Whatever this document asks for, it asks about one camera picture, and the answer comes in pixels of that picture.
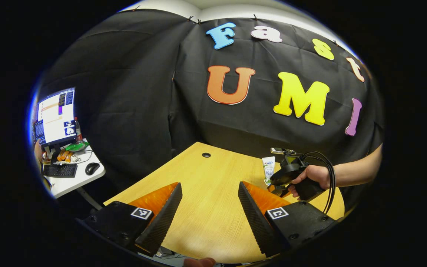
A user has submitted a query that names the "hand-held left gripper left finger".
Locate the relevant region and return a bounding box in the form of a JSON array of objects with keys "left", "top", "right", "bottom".
[{"left": 83, "top": 182, "right": 183, "bottom": 257}]

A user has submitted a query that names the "red drink bottle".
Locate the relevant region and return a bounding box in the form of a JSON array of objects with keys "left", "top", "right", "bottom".
[{"left": 74, "top": 117, "right": 83, "bottom": 144}]

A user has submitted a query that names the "white side table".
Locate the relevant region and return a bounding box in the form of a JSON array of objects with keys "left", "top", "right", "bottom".
[{"left": 42, "top": 138, "right": 106, "bottom": 210}]

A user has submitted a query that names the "white toothpaste tube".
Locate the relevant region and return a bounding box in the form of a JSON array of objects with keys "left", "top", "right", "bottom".
[{"left": 261, "top": 156, "right": 276, "bottom": 186}]

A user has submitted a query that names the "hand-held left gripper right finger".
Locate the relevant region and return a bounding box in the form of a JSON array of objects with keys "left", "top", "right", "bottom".
[{"left": 238, "top": 181, "right": 337, "bottom": 258}]

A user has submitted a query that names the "computer monitor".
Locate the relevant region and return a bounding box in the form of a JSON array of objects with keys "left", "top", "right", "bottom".
[{"left": 33, "top": 87, "right": 77, "bottom": 148}]

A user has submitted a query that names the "black backdrop cloth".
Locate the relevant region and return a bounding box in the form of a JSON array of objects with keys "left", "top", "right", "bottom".
[{"left": 37, "top": 9, "right": 384, "bottom": 208}]

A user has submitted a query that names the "green packet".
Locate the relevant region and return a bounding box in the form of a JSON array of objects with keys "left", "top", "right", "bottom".
[{"left": 65, "top": 141, "right": 89, "bottom": 152}]

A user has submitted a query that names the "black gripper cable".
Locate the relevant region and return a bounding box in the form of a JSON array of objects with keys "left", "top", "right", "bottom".
[{"left": 302, "top": 151, "right": 337, "bottom": 214}]

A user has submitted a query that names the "wooden desktop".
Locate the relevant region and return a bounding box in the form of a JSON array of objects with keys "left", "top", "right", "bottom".
[{"left": 104, "top": 142, "right": 346, "bottom": 264}]

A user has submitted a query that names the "black keyboard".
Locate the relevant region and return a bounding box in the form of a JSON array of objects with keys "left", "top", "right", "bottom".
[{"left": 43, "top": 164, "right": 78, "bottom": 178}]

